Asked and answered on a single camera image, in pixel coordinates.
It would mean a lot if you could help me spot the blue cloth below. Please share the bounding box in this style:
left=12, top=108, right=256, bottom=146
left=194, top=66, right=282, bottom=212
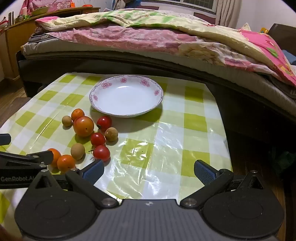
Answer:
left=282, top=50, right=296, bottom=66

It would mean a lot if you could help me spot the bright pink pillow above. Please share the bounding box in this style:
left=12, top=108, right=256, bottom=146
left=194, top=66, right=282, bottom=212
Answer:
left=239, top=23, right=296, bottom=87

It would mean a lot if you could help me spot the green bowl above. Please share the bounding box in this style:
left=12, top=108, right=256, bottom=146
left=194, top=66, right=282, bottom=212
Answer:
left=31, top=6, right=50, bottom=16

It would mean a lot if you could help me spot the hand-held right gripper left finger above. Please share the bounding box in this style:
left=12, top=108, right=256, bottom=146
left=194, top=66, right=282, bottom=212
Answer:
left=26, top=159, right=119, bottom=208

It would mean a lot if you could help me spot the wooden cabinet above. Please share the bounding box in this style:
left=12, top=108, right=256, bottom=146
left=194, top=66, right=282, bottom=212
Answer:
left=5, top=7, right=101, bottom=85

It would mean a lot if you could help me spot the pink cloth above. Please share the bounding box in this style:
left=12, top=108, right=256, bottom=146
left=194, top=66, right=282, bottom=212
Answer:
left=20, top=0, right=72, bottom=15

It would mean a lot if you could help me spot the pale curtain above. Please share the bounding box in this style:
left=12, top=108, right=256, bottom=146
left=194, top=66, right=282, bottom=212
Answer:
left=216, top=0, right=243, bottom=26

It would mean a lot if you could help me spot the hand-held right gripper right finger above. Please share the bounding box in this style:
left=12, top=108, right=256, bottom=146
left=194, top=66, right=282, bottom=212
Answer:
left=180, top=159, right=270, bottom=208

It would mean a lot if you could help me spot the orange mandarin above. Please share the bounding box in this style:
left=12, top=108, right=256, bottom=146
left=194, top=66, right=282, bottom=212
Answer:
left=71, top=108, right=85, bottom=121
left=57, top=154, right=76, bottom=173
left=47, top=148, right=62, bottom=168

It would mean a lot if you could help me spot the dark green bag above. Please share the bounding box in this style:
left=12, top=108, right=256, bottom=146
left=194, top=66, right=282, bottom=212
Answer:
left=270, top=148, right=296, bottom=176

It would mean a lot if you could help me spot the pink floral blanket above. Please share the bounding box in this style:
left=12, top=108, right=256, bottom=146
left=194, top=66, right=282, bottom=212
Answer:
left=47, top=25, right=275, bottom=77

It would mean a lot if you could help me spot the green checked tablecloth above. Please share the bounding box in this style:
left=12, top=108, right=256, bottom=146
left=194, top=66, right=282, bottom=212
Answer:
left=0, top=72, right=233, bottom=224

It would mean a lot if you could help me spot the dark headboard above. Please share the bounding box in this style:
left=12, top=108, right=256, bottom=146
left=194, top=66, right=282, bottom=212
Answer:
left=269, top=23, right=296, bottom=55

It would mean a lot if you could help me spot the white floral plate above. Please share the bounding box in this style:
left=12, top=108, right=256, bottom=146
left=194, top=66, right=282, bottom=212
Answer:
left=89, top=75, right=164, bottom=118

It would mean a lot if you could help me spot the window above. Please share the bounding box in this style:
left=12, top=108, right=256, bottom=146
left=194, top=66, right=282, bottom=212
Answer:
left=183, top=0, right=219, bottom=11

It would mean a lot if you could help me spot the red cherry tomato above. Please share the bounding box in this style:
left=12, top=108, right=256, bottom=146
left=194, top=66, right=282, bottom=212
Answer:
left=90, top=132, right=106, bottom=147
left=88, top=145, right=111, bottom=162
left=96, top=116, right=112, bottom=131

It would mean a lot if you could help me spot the bed with floral quilts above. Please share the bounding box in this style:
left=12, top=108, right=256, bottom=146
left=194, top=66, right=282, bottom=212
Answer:
left=20, top=35, right=296, bottom=109

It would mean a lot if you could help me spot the grey folded blanket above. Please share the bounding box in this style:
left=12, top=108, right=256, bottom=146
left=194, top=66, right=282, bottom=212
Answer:
left=28, top=32, right=52, bottom=44

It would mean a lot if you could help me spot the large orange-red tomato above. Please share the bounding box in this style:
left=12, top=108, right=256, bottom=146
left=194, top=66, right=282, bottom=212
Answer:
left=73, top=116, right=95, bottom=138

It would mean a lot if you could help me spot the cream green floral quilt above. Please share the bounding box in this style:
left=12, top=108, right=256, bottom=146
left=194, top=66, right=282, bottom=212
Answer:
left=35, top=10, right=281, bottom=77

